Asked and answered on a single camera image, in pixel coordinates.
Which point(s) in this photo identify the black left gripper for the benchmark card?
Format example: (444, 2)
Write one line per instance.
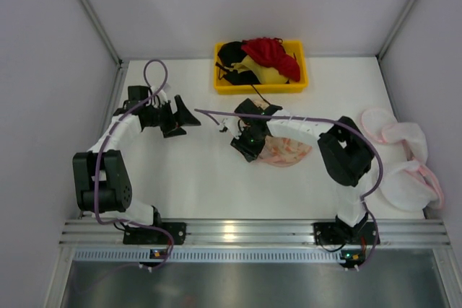
(168, 117)

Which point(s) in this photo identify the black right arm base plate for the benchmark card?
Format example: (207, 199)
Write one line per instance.
(335, 234)

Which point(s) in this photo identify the black bra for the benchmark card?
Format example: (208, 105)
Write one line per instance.
(224, 81)

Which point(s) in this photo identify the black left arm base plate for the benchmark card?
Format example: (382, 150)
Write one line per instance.
(143, 236)

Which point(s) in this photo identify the red lace bra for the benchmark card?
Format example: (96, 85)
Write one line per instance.
(270, 53)

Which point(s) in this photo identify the yellow bra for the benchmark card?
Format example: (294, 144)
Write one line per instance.
(250, 72)

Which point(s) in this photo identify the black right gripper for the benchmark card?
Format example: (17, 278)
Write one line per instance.
(246, 142)

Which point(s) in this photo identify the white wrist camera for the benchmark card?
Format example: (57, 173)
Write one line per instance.
(159, 98)
(230, 125)

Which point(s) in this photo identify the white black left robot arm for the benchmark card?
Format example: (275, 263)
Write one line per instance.
(101, 180)

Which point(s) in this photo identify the aluminium front rail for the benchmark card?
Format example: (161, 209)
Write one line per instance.
(393, 233)

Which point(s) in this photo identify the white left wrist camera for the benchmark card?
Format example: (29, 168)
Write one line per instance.
(159, 98)

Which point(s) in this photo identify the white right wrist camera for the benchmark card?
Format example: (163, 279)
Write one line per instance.
(230, 125)

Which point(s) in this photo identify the white slotted cable duct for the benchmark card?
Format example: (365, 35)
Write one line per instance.
(210, 255)

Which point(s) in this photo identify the peach tulip print laundry bag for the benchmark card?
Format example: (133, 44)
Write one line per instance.
(283, 152)

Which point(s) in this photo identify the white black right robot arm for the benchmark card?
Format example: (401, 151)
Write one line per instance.
(347, 155)

